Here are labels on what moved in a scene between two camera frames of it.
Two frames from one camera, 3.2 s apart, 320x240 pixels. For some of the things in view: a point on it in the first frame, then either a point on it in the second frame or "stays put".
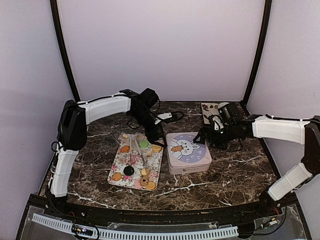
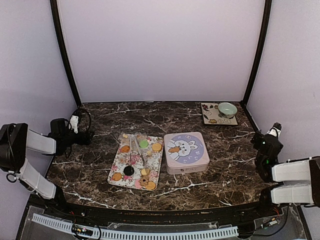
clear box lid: [182, 151] stays put
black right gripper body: [219, 139] -> [259, 137]
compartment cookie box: [185, 164] stays put
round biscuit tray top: [156, 148] stays put
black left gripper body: [149, 132] -> [80, 140]
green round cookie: [143, 144] stays put
